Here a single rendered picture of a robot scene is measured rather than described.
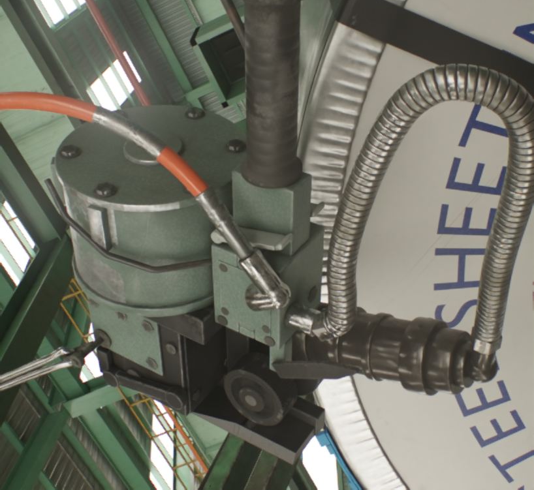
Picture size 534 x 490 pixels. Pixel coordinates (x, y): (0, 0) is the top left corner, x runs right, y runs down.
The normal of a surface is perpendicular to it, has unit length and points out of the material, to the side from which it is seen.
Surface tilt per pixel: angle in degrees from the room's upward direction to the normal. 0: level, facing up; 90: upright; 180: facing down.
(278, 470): 152
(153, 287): 88
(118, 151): 115
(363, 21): 88
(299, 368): 47
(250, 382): 58
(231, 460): 90
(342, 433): 89
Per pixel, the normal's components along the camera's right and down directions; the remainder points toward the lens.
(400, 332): -0.32, -0.75
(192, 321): -0.54, 0.50
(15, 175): -0.02, 0.44
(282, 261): 0.00, -0.81
